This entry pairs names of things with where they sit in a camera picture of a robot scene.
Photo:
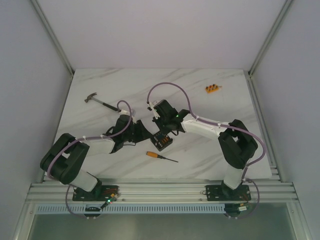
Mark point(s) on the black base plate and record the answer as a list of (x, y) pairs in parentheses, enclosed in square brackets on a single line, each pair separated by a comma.
[(221, 193), (98, 194)]

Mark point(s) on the black fuse box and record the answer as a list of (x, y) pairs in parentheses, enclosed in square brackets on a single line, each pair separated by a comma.
[(161, 141)]

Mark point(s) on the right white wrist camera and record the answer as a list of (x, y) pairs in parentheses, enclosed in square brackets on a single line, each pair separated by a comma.
[(151, 106)]

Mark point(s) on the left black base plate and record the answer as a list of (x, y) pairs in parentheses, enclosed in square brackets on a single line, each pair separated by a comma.
[(98, 194)]

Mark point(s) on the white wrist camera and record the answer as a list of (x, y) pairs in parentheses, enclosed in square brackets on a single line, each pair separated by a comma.
[(151, 106), (127, 113)]

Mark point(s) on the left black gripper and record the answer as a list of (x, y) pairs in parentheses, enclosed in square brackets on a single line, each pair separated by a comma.
[(139, 129)]

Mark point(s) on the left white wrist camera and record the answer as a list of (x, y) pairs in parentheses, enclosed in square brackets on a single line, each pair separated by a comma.
[(127, 113)]

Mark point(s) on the orange terminal block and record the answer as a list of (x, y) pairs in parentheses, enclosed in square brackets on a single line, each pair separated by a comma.
[(212, 88)]

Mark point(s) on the orange handled screwdriver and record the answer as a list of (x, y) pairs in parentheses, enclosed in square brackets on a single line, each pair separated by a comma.
[(157, 156)]

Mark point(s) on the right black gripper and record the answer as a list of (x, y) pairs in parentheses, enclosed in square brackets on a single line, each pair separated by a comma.
[(163, 131)]

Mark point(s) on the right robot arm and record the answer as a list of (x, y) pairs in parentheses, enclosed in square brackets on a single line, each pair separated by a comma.
[(236, 145)]

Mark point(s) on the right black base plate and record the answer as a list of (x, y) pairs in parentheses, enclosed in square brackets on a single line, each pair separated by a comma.
[(221, 193)]

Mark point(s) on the slotted cable duct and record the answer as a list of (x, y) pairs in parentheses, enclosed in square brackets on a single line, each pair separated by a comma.
[(128, 208)]

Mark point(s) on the aluminium mounting rail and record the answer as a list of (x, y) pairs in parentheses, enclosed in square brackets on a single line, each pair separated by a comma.
[(165, 191)]

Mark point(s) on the right aluminium frame post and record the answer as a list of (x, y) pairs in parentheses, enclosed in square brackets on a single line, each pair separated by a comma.
[(276, 26)]

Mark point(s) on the aluminium frame post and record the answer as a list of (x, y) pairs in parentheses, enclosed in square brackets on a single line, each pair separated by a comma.
[(52, 36), (276, 26)]

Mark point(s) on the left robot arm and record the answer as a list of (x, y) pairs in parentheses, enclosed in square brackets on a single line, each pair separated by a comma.
[(65, 158)]

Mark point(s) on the left aluminium frame post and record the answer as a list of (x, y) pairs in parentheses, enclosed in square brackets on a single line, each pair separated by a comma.
[(52, 36)]

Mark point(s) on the hammer with black handle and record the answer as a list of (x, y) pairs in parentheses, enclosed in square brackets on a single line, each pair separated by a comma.
[(92, 97)]

